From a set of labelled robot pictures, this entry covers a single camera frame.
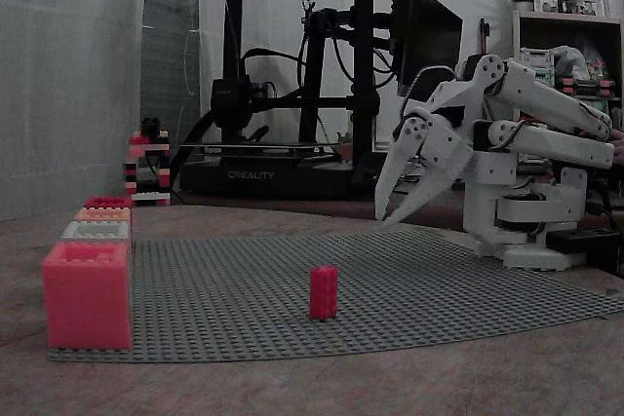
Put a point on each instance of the small white picture frame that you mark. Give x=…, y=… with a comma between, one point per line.
x=565, y=4

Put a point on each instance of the red black brick tower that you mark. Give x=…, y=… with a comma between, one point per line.
x=141, y=139

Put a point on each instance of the red Lego brick container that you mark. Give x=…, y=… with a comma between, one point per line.
x=88, y=304
x=105, y=201

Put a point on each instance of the wooden shelf unit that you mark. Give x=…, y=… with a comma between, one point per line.
x=560, y=18

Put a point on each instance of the black Creality 3D printer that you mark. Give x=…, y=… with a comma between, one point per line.
x=273, y=175

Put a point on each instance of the small red brick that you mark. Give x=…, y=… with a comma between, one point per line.
x=323, y=291

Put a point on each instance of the grey Lego brick container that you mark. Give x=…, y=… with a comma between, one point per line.
x=73, y=231

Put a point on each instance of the orange Lego brick container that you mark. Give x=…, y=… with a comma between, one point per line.
x=97, y=215

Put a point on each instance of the white sheer curtain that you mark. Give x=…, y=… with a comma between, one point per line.
x=68, y=70

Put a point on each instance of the green small storage crate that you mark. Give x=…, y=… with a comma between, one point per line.
x=545, y=79

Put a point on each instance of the person's right hand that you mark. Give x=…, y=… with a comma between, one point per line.
x=618, y=143

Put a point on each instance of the white small storage crate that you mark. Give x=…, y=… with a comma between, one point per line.
x=536, y=56

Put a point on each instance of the black computer monitor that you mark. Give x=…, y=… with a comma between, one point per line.
x=434, y=36

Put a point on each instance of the grey studded baseplate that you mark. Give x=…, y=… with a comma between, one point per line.
x=244, y=299

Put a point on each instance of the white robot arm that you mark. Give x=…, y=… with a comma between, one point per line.
x=536, y=89

